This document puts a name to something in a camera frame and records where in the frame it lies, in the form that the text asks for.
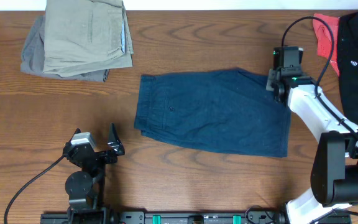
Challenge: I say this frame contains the folded khaki trousers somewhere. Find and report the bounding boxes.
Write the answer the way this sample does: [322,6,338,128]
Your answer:
[43,0,134,77]

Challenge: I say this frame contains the left black cable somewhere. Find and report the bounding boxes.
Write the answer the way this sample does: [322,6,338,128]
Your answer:
[4,154,67,224]

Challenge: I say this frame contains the navy blue shorts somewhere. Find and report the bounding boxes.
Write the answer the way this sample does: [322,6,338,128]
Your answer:
[134,68,291,157]

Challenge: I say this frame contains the folded grey trousers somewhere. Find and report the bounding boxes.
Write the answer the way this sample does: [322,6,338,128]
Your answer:
[21,16,109,82]

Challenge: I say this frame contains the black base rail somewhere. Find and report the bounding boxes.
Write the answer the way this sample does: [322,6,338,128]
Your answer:
[40,210,352,224]

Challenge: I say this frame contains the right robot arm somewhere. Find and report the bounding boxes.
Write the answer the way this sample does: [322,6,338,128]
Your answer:
[266,68,358,223]

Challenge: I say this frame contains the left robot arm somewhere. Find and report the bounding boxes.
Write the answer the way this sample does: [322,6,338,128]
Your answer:
[63,123,125,223]

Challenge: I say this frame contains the red garment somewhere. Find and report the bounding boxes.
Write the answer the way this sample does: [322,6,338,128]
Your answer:
[313,13,340,76]

